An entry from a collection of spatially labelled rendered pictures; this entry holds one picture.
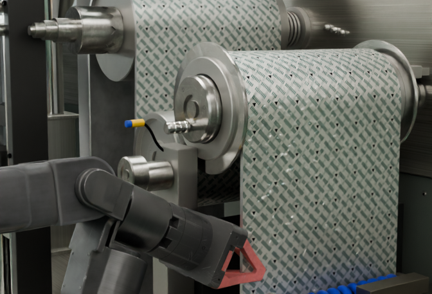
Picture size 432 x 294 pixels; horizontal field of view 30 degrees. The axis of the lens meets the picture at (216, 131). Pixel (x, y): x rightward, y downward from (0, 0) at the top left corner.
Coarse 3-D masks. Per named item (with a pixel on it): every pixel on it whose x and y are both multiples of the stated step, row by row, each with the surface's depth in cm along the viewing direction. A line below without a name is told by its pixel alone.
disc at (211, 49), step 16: (192, 48) 91; (208, 48) 89; (224, 48) 87; (224, 64) 86; (176, 80) 95; (240, 80) 84; (240, 96) 84; (240, 112) 84; (240, 128) 85; (240, 144) 85; (208, 160) 90; (224, 160) 88
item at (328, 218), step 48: (240, 192) 86; (288, 192) 90; (336, 192) 94; (384, 192) 98; (288, 240) 90; (336, 240) 94; (384, 240) 99; (240, 288) 88; (288, 288) 91; (336, 288) 95
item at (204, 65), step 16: (192, 64) 91; (208, 64) 88; (224, 80) 86; (400, 80) 99; (224, 96) 86; (224, 112) 86; (224, 128) 86; (192, 144) 92; (208, 144) 89; (224, 144) 86
